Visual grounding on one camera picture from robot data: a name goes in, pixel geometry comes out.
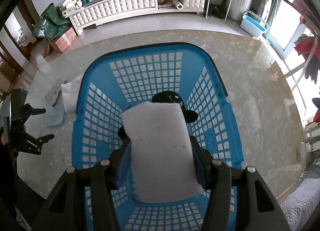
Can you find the blue plastic laundry basket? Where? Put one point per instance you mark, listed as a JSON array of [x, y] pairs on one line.
[[120, 80]]

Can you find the grey fuzzy cloth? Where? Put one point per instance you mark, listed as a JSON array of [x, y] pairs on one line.
[[53, 93]]

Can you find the white tufted TV cabinet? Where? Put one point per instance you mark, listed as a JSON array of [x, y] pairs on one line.
[[100, 12]]

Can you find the light blue storage bin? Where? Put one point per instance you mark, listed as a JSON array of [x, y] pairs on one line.
[[253, 24]]

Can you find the white paper roll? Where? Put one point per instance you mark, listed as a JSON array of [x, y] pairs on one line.
[[177, 4]]

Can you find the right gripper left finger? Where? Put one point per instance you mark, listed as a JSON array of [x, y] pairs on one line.
[[64, 208]]

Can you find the green plastic bag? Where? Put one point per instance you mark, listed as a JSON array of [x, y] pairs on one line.
[[51, 24]]

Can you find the white foam sheet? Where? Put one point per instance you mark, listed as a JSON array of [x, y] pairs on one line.
[[164, 173]]

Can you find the black plush toy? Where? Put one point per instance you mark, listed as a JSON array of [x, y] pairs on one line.
[[161, 121]]

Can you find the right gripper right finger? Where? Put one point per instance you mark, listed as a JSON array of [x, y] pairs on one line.
[[256, 206]]

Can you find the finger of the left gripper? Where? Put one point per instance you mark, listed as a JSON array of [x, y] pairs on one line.
[[28, 110], [31, 145]]

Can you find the pink cardboard box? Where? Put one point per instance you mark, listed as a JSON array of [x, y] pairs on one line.
[[62, 43]]

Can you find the light blue cloth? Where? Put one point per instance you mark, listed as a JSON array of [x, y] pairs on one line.
[[55, 115]]

